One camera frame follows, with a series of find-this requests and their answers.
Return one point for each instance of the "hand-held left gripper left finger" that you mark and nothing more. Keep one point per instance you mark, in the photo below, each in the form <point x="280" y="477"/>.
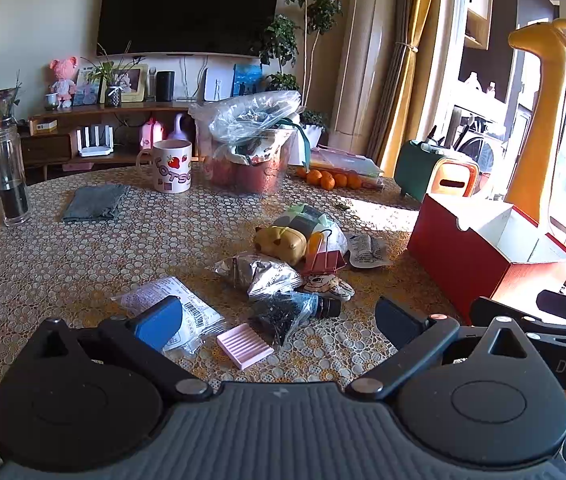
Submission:
<point x="155" y="321"/>

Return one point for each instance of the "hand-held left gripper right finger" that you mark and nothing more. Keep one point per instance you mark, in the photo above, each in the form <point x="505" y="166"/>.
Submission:
<point x="397" y="322"/>

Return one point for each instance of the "clear packet with white label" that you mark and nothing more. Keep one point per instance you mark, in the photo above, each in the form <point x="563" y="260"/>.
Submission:
<point x="198" y="312"/>

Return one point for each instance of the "red cardboard box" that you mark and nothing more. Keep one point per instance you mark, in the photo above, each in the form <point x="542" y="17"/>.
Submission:
<point x="455" y="255"/>

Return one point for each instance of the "white printed sachet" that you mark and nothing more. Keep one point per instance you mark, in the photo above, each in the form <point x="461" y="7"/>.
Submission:
<point x="368" y="250"/>

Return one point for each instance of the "cartoon face sticker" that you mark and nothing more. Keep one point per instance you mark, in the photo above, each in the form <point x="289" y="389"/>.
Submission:
<point x="327" y="287"/>

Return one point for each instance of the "pink ridged soap dish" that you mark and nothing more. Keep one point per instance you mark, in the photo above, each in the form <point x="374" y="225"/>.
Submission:
<point x="244" y="346"/>

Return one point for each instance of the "silver foil packet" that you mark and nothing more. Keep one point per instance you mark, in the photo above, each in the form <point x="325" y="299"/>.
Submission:
<point x="263" y="272"/>

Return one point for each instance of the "lace covered desktop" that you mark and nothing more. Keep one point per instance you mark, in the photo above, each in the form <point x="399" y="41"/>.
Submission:
<point x="113" y="250"/>

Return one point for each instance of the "black bottle with blue label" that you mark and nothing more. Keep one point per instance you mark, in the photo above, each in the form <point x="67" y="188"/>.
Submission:
<point x="328" y="306"/>

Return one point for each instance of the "white plastic bag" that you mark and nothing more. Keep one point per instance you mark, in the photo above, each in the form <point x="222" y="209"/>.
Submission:
<point x="330" y="235"/>

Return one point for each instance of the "clear bag of black bits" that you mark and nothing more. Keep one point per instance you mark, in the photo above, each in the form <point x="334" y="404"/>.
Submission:
<point x="278" y="317"/>

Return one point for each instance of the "small green leaf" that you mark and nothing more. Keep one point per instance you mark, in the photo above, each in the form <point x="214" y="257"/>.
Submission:
<point x="341" y="206"/>

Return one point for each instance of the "grey folded cloth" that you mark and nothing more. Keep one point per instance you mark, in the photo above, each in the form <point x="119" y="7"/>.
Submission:
<point x="95" y="202"/>

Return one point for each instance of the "yellow animal toy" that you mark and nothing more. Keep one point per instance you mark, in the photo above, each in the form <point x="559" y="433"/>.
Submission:
<point x="280" y="245"/>

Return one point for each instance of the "orange tangerine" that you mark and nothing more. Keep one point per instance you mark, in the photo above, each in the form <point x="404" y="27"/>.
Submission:
<point x="341" y="180"/>
<point x="355" y="181"/>
<point x="315" y="177"/>
<point x="301" y="172"/>
<point x="328" y="181"/>

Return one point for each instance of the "green chair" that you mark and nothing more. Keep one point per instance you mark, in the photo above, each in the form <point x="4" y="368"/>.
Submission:
<point x="415" y="170"/>

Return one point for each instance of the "white strawberry mug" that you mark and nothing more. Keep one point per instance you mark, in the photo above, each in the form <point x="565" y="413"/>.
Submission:
<point x="173" y="167"/>

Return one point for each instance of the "stack of pastel folders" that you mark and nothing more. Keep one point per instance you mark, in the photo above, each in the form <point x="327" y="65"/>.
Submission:
<point x="348" y="162"/>

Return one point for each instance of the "yellow giraffe toy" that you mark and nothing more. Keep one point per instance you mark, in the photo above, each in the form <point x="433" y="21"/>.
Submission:
<point x="530" y="135"/>

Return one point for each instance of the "pink night light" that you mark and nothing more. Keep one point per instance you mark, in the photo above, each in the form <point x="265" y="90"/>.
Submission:
<point x="152" y="135"/>

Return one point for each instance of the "white router with antennas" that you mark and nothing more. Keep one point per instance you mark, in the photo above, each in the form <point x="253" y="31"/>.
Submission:
<point x="95" y="142"/>

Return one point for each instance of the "clear plastic bag of fruit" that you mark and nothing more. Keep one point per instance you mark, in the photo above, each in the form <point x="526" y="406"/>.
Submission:
<point x="250" y="150"/>

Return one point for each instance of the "tall glass bottle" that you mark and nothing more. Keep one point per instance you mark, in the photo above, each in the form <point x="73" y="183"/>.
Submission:
<point x="10" y="180"/>

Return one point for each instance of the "wooden television cabinet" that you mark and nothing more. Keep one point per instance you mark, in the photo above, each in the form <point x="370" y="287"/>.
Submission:
<point x="38" y="152"/>

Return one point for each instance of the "grass plant in vase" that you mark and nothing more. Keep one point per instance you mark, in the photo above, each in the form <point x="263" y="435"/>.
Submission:
<point x="112" y="91"/>

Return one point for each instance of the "black cylinder speaker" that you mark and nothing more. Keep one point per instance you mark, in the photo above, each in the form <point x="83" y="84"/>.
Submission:
<point x="165" y="86"/>

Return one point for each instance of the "pink plush doll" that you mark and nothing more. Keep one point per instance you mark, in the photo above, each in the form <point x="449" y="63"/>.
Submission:
<point x="64" y="80"/>

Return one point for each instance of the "blue picture card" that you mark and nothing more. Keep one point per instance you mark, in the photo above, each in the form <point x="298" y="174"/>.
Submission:
<point x="247" y="80"/>

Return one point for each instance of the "yellow curtain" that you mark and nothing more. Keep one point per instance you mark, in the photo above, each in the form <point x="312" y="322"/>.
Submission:
<point x="413" y="60"/>

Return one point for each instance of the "beige standing air conditioner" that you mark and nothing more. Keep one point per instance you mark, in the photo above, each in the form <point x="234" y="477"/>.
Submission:
<point x="363" y="60"/>

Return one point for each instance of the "black television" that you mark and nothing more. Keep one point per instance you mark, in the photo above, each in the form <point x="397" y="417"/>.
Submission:
<point x="188" y="10"/>

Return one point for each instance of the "potted green tree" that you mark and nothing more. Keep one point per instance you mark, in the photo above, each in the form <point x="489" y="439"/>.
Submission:
<point x="308" y="15"/>

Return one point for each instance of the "white photo frame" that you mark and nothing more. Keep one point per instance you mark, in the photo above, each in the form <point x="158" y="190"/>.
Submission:
<point x="133" y="82"/>

